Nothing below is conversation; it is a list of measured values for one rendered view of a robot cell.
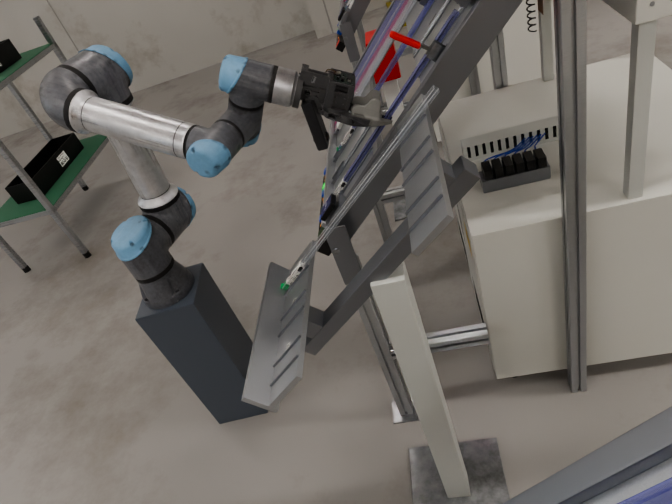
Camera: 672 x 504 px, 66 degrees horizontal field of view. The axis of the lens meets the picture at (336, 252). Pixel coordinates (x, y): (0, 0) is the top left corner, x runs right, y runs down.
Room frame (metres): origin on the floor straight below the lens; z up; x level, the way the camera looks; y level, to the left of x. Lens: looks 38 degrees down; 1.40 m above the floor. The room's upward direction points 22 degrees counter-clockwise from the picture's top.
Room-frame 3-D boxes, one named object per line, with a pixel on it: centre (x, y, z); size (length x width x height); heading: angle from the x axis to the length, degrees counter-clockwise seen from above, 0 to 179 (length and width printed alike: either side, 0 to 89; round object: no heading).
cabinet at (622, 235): (1.14, -0.70, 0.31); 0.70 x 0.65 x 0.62; 164
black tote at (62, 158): (3.14, 1.41, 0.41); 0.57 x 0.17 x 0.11; 164
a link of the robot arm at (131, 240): (1.24, 0.48, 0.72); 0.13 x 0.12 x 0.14; 145
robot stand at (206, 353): (1.24, 0.49, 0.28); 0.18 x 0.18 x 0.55; 80
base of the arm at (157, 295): (1.24, 0.49, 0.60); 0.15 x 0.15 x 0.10
